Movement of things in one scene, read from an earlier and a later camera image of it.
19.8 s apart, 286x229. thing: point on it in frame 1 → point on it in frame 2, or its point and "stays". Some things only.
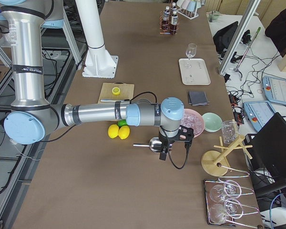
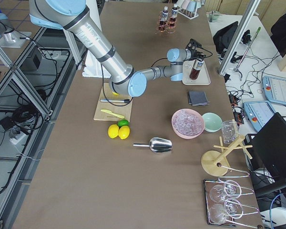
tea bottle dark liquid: (166, 21) → (196, 69)
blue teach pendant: (279, 90) stays
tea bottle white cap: (174, 22) → (163, 19)
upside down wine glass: (230, 188) stays
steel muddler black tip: (114, 100) stays
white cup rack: (188, 8) stays
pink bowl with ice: (192, 119) stays
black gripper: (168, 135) → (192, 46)
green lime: (121, 122) stays
